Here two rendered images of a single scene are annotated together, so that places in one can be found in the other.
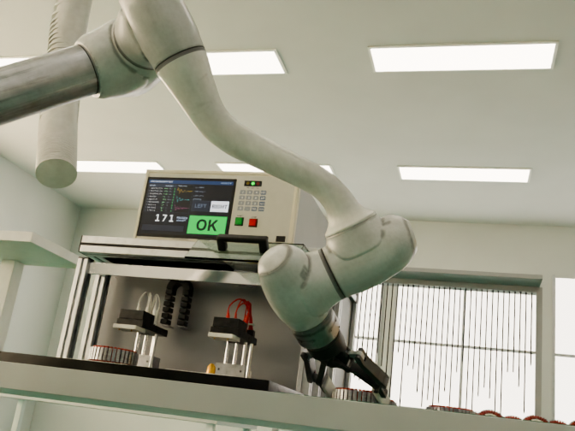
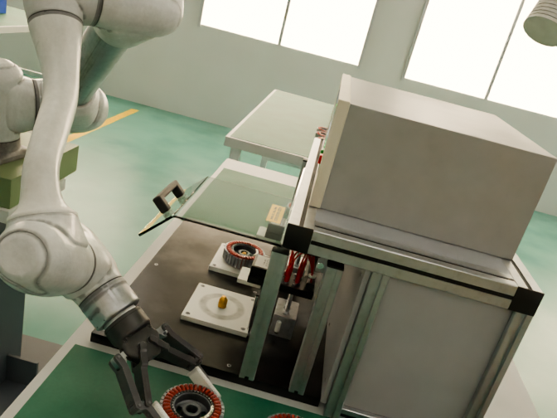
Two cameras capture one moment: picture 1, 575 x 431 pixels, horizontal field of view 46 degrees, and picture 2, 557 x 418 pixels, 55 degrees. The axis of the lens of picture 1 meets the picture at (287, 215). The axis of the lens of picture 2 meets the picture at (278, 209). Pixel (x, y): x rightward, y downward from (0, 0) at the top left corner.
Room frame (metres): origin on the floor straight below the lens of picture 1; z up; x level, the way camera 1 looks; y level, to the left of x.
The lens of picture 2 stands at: (1.35, -0.91, 1.46)
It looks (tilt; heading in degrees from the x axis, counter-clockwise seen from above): 21 degrees down; 76
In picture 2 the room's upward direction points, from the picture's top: 15 degrees clockwise
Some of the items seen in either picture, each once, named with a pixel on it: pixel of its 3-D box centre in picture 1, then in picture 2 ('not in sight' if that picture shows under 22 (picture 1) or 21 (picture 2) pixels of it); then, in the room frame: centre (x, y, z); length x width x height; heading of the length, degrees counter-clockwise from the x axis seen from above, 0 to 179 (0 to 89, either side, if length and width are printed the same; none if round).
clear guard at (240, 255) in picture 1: (262, 267); (240, 221); (1.53, 0.04, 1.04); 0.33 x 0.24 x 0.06; 163
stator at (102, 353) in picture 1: (113, 357); (244, 255); (1.61, 0.35, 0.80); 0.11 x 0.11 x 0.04
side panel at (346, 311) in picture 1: (339, 352); (420, 364); (1.87, -0.19, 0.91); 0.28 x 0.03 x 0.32; 163
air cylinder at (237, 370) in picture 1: (232, 376); (283, 318); (1.68, 0.08, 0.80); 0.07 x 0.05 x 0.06; 73
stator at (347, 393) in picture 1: (358, 399); (191, 412); (1.47, -0.20, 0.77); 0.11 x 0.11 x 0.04
